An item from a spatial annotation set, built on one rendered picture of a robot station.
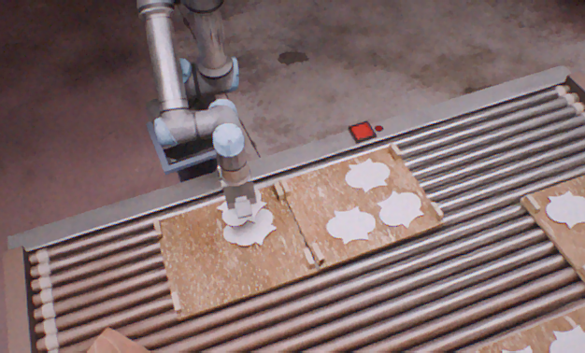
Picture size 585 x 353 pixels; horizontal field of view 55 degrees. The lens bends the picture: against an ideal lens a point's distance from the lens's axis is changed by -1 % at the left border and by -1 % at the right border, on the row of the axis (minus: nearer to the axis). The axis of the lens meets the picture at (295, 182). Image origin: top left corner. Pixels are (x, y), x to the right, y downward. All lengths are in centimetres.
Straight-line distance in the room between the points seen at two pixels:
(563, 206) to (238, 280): 100
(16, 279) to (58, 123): 200
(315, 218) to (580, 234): 78
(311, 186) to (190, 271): 47
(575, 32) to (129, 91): 294
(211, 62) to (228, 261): 62
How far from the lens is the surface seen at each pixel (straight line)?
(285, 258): 168
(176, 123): 152
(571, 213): 189
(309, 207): 177
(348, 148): 196
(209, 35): 174
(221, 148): 143
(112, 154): 341
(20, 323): 177
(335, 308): 161
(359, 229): 172
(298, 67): 372
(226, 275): 167
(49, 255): 190
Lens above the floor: 236
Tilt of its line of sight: 51 degrees down
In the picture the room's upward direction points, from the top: 4 degrees counter-clockwise
